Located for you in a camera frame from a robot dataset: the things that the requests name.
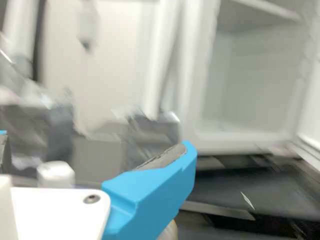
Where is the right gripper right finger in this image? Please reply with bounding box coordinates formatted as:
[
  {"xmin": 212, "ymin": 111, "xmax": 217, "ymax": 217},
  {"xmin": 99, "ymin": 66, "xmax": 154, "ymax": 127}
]
[{"xmin": 100, "ymin": 140, "xmax": 198, "ymax": 240}]

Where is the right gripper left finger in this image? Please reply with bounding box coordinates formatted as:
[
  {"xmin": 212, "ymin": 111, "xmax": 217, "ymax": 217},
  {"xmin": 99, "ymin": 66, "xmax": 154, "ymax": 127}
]
[{"xmin": 0, "ymin": 129, "xmax": 10, "ymax": 176}]

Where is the black tray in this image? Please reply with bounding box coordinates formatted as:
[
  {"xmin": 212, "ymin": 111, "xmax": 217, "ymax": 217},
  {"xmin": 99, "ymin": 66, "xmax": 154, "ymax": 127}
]
[{"xmin": 197, "ymin": 151, "xmax": 303, "ymax": 172}]

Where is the black platform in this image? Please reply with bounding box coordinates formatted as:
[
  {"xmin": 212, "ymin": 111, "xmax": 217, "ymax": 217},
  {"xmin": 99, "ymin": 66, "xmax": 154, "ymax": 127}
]
[
  {"xmin": 176, "ymin": 212, "xmax": 320, "ymax": 240},
  {"xmin": 181, "ymin": 159, "xmax": 320, "ymax": 221}
]

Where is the white pipette stand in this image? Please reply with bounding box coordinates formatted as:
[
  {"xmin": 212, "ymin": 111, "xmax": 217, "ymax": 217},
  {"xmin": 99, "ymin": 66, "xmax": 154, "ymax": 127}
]
[{"xmin": 0, "ymin": 0, "xmax": 187, "ymax": 162}]

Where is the white incubator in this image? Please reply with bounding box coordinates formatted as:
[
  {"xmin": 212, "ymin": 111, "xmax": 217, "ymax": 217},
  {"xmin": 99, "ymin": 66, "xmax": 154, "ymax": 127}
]
[{"xmin": 174, "ymin": 0, "xmax": 311, "ymax": 156}]

